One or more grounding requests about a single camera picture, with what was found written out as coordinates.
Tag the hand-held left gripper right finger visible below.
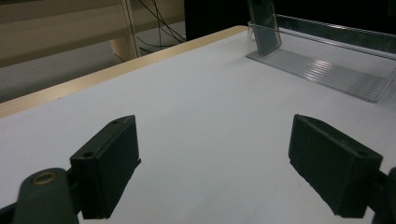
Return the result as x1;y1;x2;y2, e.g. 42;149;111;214
288;113;384;219

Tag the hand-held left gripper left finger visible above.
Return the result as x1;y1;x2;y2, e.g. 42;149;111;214
69;114;142;220

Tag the white table mat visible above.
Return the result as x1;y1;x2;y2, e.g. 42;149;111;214
0;28;396;224

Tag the grey phone case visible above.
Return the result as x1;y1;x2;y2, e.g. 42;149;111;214
247;0;283;58

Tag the black curtain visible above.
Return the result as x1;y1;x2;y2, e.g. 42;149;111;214
184;0;396;42

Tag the beige wooden shelf unit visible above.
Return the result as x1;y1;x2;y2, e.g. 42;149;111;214
0;0;186;69

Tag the bundle of black cables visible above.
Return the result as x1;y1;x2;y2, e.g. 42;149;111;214
132;0;187;55

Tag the clear acrylic display stand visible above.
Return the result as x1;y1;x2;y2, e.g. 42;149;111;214
245;13;396;104

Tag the transparent phone case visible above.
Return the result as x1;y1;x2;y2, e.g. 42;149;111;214
247;21;283;59

